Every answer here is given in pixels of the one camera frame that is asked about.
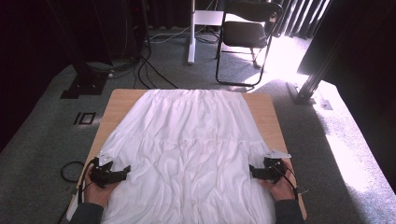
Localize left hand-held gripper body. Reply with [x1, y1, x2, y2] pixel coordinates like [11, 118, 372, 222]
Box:
[89, 151, 118, 189]

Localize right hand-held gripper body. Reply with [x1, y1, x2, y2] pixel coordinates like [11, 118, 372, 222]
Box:
[262, 149, 292, 185]

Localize white skirt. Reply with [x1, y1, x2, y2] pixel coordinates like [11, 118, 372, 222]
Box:
[100, 89, 278, 224]

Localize person's left hand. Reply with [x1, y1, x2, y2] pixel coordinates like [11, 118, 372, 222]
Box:
[84, 174, 120, 208]

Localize person's right hand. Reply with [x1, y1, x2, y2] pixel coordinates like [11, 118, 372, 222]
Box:
[261, 161, 297, 203]

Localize black aluminium profile stand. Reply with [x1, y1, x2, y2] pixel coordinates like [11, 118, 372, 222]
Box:
[286, 31, 335, 105]

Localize black metal stand with base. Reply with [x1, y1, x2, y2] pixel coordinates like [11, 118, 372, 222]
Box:
[46, 0, 110, 100]

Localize black folding chair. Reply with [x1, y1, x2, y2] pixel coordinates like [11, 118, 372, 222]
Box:
[215, 0, 284, 88]

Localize dark curtain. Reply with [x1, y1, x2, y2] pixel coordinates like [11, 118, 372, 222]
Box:
[0, 0, 78, 153]
[297, 0, 396, 194]

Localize white desk leg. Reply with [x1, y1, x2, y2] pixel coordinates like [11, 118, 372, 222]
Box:
[186, 0, 225, 65]

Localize striped pleated curtain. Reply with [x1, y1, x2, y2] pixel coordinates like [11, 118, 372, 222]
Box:
[274, 0, 331, 40]

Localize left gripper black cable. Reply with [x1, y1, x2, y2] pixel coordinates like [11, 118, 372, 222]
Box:
[78, 158, 99, 204]

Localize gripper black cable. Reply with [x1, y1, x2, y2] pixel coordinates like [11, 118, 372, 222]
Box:
[274, 164, 300, 201]
[78, 158, 99, 204]

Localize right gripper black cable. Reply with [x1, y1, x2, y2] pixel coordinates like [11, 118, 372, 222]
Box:
[274, 164, 300, 201]

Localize coiled black cable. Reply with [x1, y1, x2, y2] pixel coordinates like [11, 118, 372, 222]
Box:
[60, 161, 86, 183]

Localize black floor cables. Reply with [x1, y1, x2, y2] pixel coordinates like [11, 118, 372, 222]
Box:
[133, 54, 180, 91]

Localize white floor cable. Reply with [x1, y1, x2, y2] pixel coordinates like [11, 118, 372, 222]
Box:
[148, 25, 191, 44]

